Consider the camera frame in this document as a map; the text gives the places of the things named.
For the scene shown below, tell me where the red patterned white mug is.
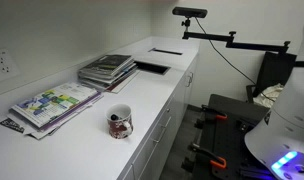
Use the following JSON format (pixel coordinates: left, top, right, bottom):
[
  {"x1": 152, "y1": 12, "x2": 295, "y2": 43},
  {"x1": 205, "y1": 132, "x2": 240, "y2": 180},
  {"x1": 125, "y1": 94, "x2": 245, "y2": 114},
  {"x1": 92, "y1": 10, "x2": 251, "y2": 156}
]
[{"x1": 105, "y1": 103, "x2": 135, "y2": 140}]

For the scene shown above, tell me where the stack of magazines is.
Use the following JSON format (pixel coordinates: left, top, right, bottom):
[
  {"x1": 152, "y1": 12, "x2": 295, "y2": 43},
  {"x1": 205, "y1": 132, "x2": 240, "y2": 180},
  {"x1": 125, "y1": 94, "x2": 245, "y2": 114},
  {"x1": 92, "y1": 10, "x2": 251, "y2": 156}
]
[{"x1": 77, "y1": 63, "x2": 141, "y2": 95}]

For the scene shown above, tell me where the white counter cabinet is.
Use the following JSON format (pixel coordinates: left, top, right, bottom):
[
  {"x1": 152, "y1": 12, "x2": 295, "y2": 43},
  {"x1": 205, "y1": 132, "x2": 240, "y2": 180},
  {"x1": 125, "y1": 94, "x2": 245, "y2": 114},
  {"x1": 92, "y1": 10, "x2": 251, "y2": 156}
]
[{"x1": 118, "y1": 54, "x2": 200, "y2": 180}]

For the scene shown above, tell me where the dark cover magazine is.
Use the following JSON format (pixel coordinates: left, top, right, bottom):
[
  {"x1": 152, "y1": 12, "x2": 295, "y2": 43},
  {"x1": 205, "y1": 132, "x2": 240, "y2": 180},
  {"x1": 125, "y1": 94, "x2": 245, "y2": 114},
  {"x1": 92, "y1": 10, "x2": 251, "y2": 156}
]
[{"x1": 79, "y1": 54, "x2": 135, "y2": 77}]

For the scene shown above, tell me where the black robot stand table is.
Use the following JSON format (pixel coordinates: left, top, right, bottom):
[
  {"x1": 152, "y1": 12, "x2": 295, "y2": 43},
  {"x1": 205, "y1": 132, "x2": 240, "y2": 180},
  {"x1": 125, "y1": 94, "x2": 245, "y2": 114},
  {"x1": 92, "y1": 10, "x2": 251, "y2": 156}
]
[{"x1": 181, "y1": 93, "x2": 276, "y2": 180}]

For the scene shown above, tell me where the pile of loose papers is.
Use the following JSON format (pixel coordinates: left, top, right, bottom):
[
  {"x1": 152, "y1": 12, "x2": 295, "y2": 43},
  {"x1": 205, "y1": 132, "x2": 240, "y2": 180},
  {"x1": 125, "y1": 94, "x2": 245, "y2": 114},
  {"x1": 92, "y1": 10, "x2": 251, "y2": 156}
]
[{"x1": 6, "y1": 91, "x2": 105, "y2": 141}]

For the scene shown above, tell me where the colourful printed booklet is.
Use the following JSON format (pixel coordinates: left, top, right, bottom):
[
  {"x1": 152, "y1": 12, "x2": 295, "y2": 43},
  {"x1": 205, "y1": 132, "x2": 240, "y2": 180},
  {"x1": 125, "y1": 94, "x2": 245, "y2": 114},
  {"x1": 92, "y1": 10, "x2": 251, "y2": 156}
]
[{"x1": 10, "y1": 82, "x2": 99, "y2": 129}]

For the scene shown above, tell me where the white crumpled bag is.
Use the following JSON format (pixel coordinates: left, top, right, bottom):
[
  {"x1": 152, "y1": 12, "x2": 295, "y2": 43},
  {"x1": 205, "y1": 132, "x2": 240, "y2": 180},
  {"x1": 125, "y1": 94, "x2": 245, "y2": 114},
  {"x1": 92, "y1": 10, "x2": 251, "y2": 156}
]
[{"x1": 252, "y1": 83, "x2": 286, "y2": 109}]

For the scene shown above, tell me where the black chair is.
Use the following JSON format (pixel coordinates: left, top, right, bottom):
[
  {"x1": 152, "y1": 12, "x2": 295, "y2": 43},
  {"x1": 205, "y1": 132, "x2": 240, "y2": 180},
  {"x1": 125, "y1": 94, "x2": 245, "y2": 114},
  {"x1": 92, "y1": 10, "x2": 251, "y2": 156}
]
[{"x1": 245, "y1": 50, "x2": 298, "y2": 104}]

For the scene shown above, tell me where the black printed card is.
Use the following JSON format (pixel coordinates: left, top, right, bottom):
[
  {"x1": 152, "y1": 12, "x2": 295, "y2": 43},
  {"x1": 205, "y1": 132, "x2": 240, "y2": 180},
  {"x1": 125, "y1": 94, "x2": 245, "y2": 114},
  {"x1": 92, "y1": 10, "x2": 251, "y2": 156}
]
[{"x1": 0, "y1": 117, "x2": 27, "y2": 135}]

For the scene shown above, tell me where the silver cabinet handle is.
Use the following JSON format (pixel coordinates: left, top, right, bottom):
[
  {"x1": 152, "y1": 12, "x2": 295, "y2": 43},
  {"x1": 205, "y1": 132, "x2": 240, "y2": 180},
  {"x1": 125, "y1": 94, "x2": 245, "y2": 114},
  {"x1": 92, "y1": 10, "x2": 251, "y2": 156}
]
[
  {"x1": 160, "y1": 115, "x2": 173, "y2": 130},
  {"x1": 152, "y1": 127, "x2": 167, "y2": 145},
  {"x1": 186, "y1": 71, "x2": 195, "y2": 89}
]

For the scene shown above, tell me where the black clamp orange handle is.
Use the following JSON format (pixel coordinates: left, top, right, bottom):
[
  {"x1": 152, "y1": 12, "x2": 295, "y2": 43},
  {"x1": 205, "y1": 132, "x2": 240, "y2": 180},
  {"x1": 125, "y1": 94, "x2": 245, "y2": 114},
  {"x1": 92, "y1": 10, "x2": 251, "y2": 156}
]
[
  {"x1": 188, "y1": 142, "x2": 228, "y2": 170},
  {"x1": 201, "y1": 104, "x2": 229, "y2": 122}
]

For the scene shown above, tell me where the black camera cable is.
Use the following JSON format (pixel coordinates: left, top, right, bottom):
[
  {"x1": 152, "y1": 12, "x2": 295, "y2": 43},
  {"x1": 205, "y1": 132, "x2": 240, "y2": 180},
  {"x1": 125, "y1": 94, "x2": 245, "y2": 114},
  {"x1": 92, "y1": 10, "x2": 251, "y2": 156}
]
[{"x1": 194, "y1": 17, "x2": 257, "y2": 85}]

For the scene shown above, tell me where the black stereo camera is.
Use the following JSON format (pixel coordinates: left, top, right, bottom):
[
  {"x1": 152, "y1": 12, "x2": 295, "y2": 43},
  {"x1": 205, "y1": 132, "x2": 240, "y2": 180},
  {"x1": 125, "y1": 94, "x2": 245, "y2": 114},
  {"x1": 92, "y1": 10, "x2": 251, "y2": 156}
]
[{"x1": 172, "y1": 6, "x2": 209, "y2": 19}]

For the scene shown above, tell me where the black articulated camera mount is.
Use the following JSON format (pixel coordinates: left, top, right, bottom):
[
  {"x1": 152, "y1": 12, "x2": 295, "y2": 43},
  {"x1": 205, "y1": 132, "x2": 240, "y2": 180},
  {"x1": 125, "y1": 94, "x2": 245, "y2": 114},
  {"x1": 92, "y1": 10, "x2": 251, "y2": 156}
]
[{"x1": 181, "y1": 18, "x2": 292, "y2": 55}]

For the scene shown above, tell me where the white wall power outlet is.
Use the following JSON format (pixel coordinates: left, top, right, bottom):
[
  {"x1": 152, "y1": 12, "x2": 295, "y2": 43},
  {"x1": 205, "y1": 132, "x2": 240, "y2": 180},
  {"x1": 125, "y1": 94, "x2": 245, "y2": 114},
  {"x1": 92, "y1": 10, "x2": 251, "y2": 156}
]
[{"x1": 0, "y1": 49, "x2": 22, "y2": 82}]

